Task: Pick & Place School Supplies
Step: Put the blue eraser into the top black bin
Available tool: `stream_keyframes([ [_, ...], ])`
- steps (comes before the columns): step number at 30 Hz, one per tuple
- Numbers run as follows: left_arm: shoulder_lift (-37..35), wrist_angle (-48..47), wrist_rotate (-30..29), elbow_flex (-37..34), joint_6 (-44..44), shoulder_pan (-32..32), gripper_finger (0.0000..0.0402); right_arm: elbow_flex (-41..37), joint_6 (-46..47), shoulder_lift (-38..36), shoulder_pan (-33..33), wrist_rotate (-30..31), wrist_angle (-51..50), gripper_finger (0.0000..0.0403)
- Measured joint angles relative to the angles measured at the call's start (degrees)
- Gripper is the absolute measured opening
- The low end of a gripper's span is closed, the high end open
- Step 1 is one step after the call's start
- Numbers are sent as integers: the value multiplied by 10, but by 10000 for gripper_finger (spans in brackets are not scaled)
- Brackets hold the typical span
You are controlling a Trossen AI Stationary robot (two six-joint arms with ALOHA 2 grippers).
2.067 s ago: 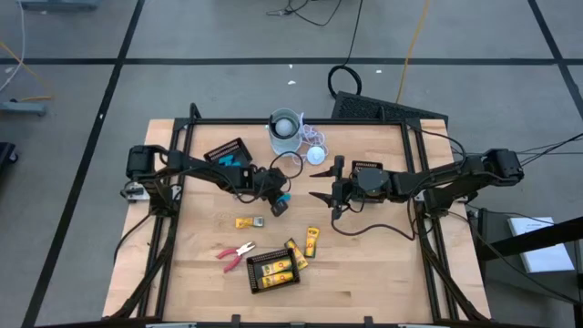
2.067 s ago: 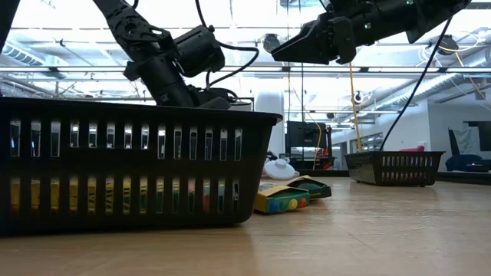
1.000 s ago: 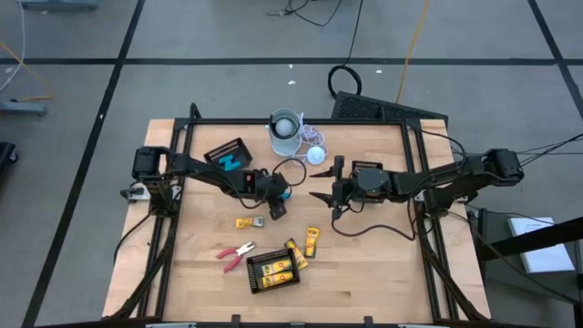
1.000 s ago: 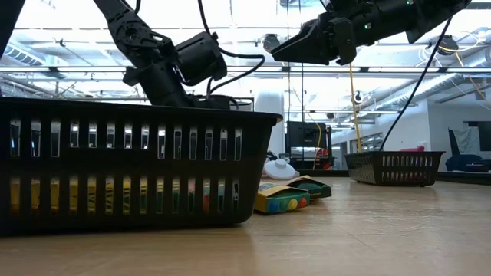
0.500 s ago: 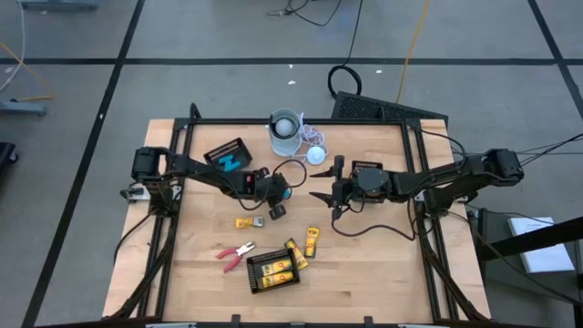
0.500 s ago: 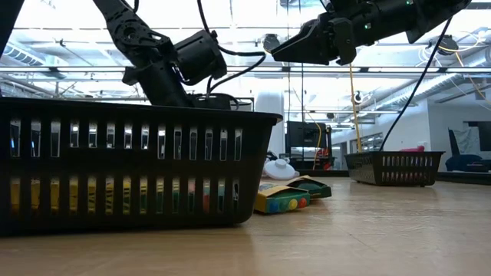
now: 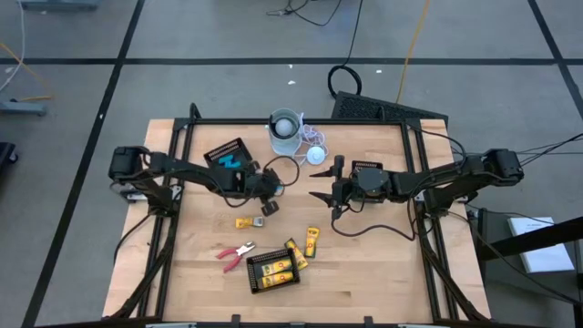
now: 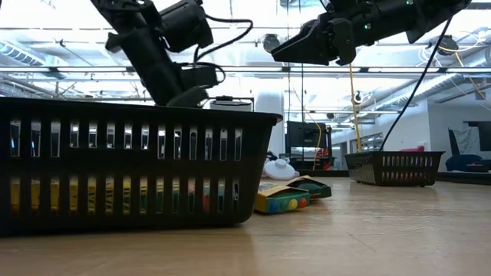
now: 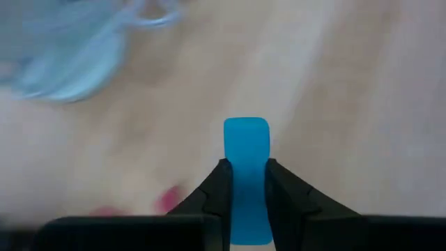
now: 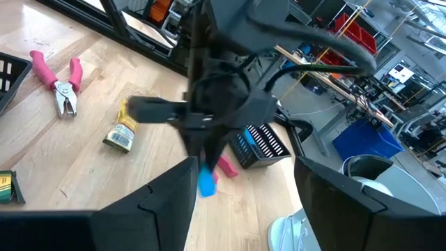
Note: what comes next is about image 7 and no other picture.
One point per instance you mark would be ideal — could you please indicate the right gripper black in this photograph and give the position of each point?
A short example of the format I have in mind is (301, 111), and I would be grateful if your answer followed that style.
(369, 184)

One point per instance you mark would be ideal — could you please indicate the right arm silver base plate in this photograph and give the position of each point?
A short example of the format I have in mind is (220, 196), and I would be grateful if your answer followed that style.
(421, 196)

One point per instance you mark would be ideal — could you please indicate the black perforated panel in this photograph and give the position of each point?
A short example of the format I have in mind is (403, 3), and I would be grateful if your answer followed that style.
(364, 107)

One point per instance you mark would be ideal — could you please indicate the black slotted plastic basket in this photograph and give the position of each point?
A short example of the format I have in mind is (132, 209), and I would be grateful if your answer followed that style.
(223, 148)
(366, 164)
(251, 273)

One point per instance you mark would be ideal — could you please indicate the yellow crayon box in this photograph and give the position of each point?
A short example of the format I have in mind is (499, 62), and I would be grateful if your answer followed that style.
(312, 241)
(298, 255)
(278, 279)

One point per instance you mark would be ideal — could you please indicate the left arm silver base plate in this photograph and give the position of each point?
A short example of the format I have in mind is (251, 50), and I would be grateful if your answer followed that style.
(129, 197)

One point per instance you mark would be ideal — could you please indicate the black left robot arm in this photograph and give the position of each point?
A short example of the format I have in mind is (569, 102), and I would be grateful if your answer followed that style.
(191, 168)

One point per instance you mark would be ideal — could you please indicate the white round puck device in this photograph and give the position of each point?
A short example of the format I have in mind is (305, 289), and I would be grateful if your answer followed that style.
(316, 155)

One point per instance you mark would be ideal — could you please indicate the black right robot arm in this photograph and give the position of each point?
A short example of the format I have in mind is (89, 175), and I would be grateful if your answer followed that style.
(437, 177)

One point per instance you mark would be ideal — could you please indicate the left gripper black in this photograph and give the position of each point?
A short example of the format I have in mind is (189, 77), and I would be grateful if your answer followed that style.
(262, 187)

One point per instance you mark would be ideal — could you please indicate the grey furniture foot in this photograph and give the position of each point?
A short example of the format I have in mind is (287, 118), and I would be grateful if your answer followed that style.
(59, 4)
(23, 108)

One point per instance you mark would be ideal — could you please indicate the black caster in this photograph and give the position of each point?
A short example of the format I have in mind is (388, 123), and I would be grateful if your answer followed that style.
(5, 155)

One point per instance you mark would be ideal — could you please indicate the clear plastic pitcher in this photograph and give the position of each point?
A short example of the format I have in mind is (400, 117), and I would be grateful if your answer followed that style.
(284, 146)

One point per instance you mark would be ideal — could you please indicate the white booklet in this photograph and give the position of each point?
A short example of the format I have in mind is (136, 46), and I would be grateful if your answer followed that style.
(546, 262)

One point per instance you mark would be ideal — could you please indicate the black beam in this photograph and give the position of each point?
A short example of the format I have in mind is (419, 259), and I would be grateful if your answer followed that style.
(537, 237)

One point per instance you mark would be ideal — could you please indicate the black aluminium table frame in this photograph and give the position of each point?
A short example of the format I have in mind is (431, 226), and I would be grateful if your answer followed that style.
(228, 121)

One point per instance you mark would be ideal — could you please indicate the white ball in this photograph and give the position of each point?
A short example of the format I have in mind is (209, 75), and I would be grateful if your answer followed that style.
(285, 127)

